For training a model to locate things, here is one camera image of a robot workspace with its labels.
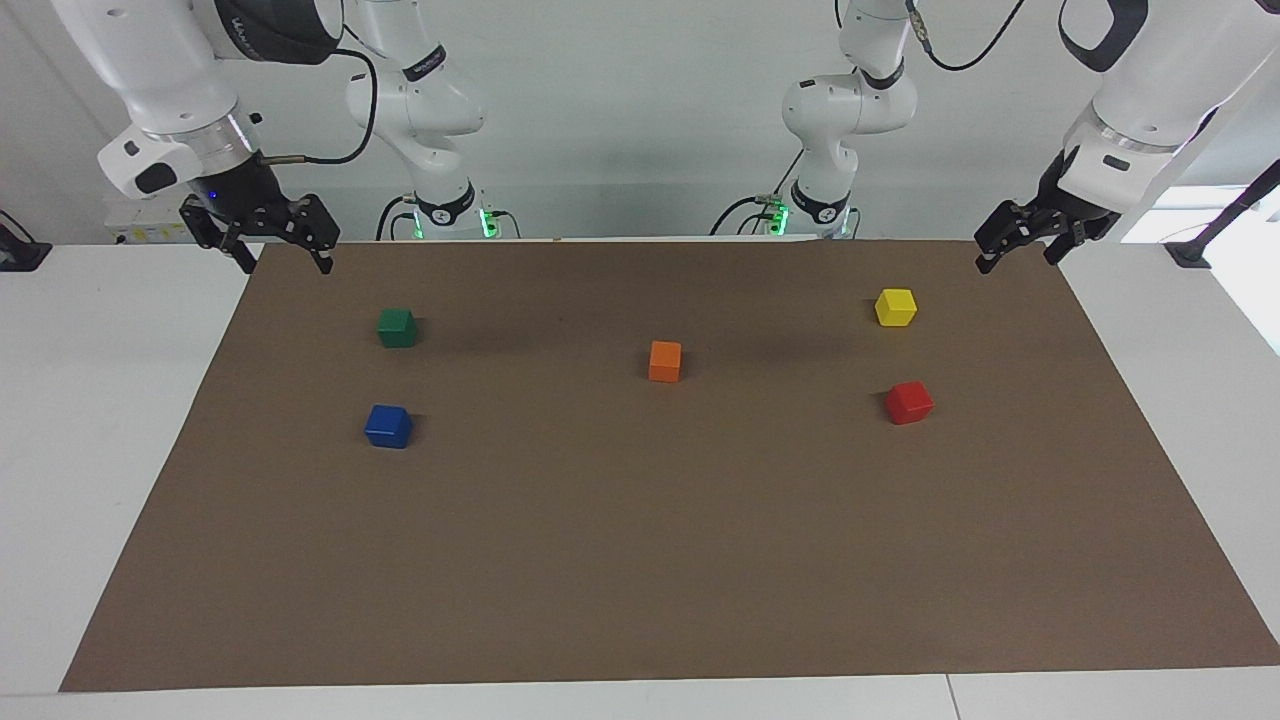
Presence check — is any brown paper mat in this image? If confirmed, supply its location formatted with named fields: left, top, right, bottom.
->
left=58, top=238, right=1280, bottom=693

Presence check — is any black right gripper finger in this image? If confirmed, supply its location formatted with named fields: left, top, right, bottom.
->
left=298, top=195, right=341, bottom=274
left=180, top=195, right=258, bottom=274

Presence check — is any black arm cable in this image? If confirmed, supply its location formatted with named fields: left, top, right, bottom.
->
left=905, top=0, right=1031, bottom=73
left=255, top=45, right=379, bottom=167

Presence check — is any white box with yellow labels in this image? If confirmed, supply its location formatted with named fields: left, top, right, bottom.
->
left=105, top=195, right=206, bottom=246

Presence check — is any red wooden block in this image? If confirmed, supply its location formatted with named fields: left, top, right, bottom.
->
left=884, top=381, right=935, bottom=426

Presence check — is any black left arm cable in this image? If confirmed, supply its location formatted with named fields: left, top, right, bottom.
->
left=905, top=0, right=1031, bottom=73

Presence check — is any blue wooden block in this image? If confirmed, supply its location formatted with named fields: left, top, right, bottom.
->
left=364, top=404, right=413, bottom=449

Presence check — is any black angled stand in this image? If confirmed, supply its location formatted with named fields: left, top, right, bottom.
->
left=1165, top=160, right=1280, bottom=269

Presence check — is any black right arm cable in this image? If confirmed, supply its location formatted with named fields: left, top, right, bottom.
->
left=255, top=45, right=379, bottom=167

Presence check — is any black table clamp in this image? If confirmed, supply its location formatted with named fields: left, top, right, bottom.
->
left=0, top=210, right=53, bottom=273

